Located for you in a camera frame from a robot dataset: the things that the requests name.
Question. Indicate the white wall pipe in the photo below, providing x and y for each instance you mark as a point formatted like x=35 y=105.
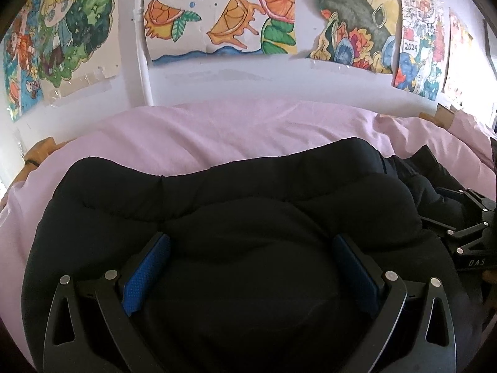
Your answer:
x=143 y=46

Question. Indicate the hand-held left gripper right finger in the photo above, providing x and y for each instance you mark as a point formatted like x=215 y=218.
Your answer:
x=357 y=276

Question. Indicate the blond character wall poster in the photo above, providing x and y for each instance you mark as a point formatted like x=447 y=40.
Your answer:
x=73 y=27

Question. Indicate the pink bedsheet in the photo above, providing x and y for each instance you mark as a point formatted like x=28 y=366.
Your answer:
x=233 y=132

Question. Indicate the grey whale wall poster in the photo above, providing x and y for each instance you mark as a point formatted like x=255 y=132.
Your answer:
x=349 y=19

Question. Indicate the orange slices wall poster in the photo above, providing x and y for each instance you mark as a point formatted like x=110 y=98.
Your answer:
x=217 y=11

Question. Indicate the red patterned wall poster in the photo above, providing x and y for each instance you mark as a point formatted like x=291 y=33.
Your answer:
x=421 y=46

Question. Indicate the red-haired girl wall poster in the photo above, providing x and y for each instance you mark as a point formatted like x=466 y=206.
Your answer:
x=21 y=70

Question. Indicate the pale red wall poster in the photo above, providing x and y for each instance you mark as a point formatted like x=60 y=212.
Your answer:
x=458 y=58

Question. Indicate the black padded jacket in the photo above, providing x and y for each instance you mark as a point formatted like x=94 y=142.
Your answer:
x=248 y=209

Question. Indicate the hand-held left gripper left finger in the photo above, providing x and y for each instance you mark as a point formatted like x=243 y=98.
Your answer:
x=147 y=272

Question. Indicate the cardboard box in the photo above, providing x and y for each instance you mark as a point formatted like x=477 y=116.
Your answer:
x=446 y=114

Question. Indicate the wooden bed frame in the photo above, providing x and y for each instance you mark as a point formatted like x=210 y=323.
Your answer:
x=42 y=147

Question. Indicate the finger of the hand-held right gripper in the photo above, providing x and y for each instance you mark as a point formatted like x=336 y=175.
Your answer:
x=438 y=223
x=450 y=193

